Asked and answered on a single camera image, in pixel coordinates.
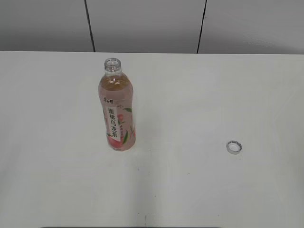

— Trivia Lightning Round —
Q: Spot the white bottle cap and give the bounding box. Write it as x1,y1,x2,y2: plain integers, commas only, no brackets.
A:
226,140,242,155

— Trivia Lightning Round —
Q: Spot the pink oolong tea bottle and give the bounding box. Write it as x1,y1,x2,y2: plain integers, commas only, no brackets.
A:
98,58,136,152

